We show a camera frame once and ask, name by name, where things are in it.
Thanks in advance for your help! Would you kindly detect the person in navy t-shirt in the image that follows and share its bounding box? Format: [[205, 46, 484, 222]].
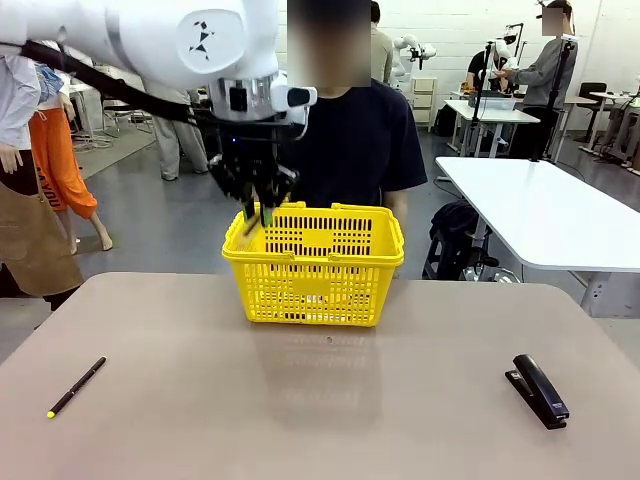
[[272, 0, 429, 209]]

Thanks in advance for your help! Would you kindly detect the large white table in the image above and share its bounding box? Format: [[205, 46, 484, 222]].
[[434, 156, 640, 319]]

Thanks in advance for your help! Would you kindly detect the standing person in black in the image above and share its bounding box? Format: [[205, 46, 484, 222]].
[[466, 47, 497, 92]]

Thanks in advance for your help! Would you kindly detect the black mesh chair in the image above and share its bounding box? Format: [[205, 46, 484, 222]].
[[102, 97, 152, 139]]

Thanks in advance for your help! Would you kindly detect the person in grey sweater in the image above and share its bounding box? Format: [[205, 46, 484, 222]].
[[498, 0, 581, 161]]

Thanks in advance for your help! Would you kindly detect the white drawer cabinet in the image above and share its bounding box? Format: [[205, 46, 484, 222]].
[[409, 76, 439, 127]]

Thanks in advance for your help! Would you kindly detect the black camera stand pole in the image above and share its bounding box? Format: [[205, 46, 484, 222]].
[[530, 34, 581, 164]]

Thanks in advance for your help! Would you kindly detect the yellow plastic shopping basket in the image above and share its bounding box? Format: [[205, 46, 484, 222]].
[[221, 201, 405, 329]]

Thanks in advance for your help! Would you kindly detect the black backpack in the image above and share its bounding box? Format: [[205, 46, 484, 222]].
[[422, 199, 494, 281]]

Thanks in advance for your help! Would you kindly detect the white background desk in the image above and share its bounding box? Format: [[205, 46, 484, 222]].
[[443, 97, 542, 157]]

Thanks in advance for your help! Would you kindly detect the yellow utility knife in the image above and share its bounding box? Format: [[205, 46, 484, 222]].
[[238, 215, 264, 249]]

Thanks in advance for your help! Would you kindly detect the person's left forearm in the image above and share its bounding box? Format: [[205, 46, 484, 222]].
[[380, 186, 408, 222]]

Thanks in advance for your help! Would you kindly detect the left arm black cable sleeve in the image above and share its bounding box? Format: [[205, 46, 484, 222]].
[[19, 39, 224, 127]]

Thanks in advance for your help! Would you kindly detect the left arm white wrist camera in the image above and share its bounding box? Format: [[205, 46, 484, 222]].
[[272, 85, 319, 127]]

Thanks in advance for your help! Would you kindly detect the black pen yellow tip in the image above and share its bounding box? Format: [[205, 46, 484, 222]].
[[47, 355, 108, 420]]

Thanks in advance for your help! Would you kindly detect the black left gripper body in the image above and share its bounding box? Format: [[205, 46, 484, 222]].
[[217, 122, 284, 177]]

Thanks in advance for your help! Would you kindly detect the mannequin with orange pants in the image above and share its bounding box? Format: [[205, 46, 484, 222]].
[[27, 67, 114, 254]]

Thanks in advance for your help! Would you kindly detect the mannequin with brown apron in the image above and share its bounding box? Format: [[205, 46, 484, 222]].
[[0, 52, 85, 304]]

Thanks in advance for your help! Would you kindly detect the person in grey hoodie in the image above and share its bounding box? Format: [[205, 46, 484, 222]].
[[148, 89, 210, 182]]

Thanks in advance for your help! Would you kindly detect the black stapler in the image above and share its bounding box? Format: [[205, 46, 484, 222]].
[[503, 353, 571, 431]]

